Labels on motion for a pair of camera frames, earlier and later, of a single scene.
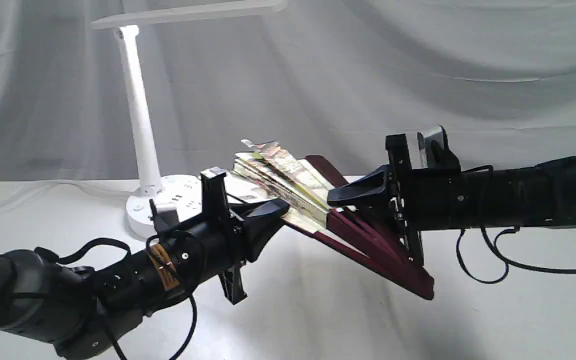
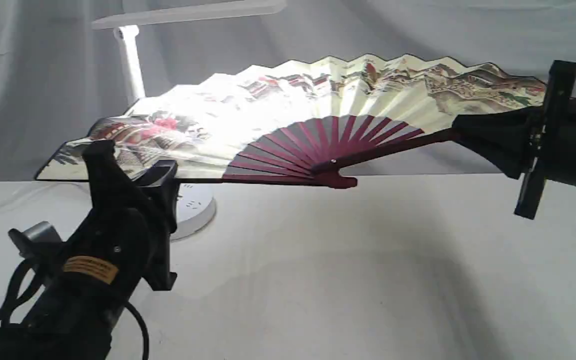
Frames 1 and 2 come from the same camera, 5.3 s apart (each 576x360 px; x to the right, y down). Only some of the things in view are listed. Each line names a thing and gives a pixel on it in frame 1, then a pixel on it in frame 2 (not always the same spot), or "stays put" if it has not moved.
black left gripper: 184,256 -> 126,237
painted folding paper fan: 366,236 -> 306,124
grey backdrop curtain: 509,81 stays put
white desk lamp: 165,191 stays put
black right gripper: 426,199 -> 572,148
